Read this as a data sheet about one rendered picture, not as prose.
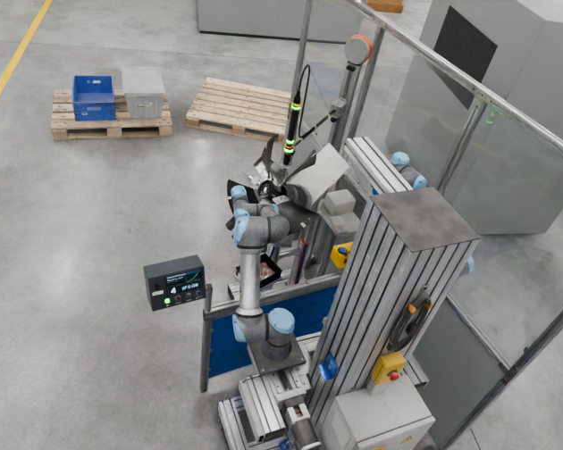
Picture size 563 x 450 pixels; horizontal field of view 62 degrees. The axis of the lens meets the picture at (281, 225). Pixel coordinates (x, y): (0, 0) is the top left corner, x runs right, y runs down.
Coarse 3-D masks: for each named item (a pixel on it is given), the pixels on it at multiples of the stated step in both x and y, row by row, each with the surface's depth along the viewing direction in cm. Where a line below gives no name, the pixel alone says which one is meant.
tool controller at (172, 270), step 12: (156, 264) 216; (168, 264) 217; (180, 264) 217; (192, 264) 217; (156, 276) 209; (168, 276) 211; (180, 276) 213; (192, 276) 216; (204, 276) 220; (156, 288) 210; (180, 288) 217; (192, 288) 220; (204, 288) 223; (156, 300) 214; (180, 300) 220; (192, 300) 223
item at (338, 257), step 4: (344, 244) 268; (348, 244) 268; (352, 244) 268; (332, 248) 266; (336, 248) 264; (348, 248) 265; (332, 252) 267; (336, 252) 263; (348, 252) 263; (332, 256) 268; (336, 256) 264; (340, 256) 260; (344, 256) 260; (348, 256) 261; (332, 260) 268; (336, 260) 265; (340, 260) 260; (336, 264) 266; (340, 264) 263; (344, 264) 265
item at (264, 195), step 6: (264, 180) 273; (270, 180) 269; (264, 186) 272; (270, 186) 269; (276, 186) 270; (282, 186) 277; (258, 192) 272; (264, 192) 271; (270, 192) 266; (276, 192) 269; (282, 192) 275; (264, 198) 268; (270, 198) 269
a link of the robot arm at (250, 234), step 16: (240, 224) 191; (256, 224) 192; (240, 240) 193; (256, 240) 193; (240, 256) 197; (256, 256) 195; (240, 272) 197; (256, 272) 196; (240, 288) 198; (256, 288) 197; (240, 304) 198; (256, 304) 198; (240, 320) 197; (256, 320) 197; (240, 336) 196; (256, 336) 197
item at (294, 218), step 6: (282, 204) 264; (288, 204) 264; (294, 204) 265; (282, 210) 261; (288, 210) 260; (294, 210) 261; (300, 210) 261; (306, 210) 261; (288, 216) 257; (294, 216) 257; (300, 216) 257; (306, 216) 257; (312, 216) 256; (318, 216) 255; (294, 222) 254; (300, 222) 254; (306, 222) 253; (294, 228) 252; (300, 228) 252; (288, 234) 251
